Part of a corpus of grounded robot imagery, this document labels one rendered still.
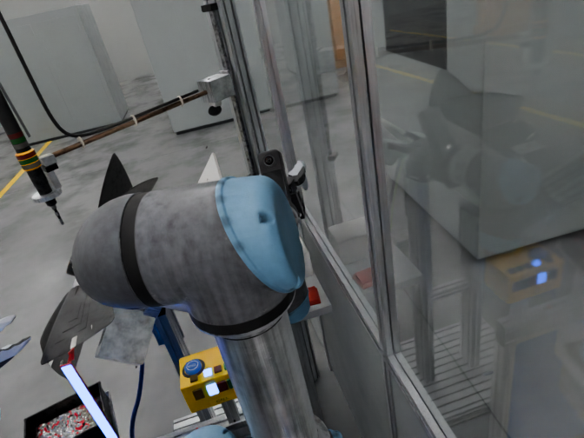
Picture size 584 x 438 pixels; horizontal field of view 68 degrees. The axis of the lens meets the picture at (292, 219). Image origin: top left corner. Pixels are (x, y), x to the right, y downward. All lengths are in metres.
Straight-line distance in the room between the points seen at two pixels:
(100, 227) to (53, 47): 8.06
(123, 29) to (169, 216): 13.01
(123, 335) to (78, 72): 7.26
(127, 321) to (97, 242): 1.00
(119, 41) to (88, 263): 13.03
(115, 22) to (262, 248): 13.08
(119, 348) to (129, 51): 12.30
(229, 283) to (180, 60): 6.28
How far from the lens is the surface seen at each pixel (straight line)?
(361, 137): 0.80
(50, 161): 1.26
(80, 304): 1.30
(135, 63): 13.45
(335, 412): 2.27
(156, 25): 6.60
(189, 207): 0.40
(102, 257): 0.42
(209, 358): 1.12
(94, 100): 8.48
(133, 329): 1.42
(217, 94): 1.49
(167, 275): 0.40
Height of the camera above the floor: 1.84
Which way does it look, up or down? 30 degrees down
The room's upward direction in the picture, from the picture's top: 12 degrees counter-clockwise
